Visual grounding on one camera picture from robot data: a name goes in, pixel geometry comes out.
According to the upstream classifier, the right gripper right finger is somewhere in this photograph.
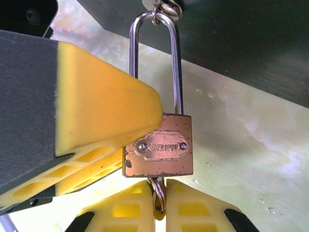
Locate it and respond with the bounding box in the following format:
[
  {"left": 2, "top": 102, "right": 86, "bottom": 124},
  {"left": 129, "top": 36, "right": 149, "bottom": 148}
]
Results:
[{"left": 165, "top": 179, "right": 261, "bottom": 232}]

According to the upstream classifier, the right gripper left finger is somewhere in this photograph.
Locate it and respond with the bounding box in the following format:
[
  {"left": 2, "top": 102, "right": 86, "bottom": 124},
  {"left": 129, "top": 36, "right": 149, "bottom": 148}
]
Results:
[{"left": 64, "top": 180, "right": 155, "bottom": 232}]

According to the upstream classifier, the metal key ring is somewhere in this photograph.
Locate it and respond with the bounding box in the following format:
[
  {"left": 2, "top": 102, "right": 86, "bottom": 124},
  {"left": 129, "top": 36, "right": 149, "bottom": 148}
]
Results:
[{"left": 146, "top": 177, "right": 168, "bottom": 221}]

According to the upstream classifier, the brass padlock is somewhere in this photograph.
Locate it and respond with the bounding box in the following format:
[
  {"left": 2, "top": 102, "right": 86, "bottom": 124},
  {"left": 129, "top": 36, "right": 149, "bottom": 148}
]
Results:
[{"left": 122, "top": 11, "right": 195, "bottom": 178}]

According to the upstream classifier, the starry night mouse pad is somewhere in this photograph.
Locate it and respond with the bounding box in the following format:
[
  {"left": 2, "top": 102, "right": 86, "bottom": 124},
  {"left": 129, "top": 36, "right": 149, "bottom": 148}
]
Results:
[{"left": 77, "top": 0, "right": 309, "bottom": 109}]

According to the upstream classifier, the silver key ring chain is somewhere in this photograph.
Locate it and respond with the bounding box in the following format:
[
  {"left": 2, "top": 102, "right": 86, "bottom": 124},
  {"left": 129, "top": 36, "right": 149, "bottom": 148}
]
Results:
[{"left": 151, "top": 0, "right": 183, "bottom": 25}]

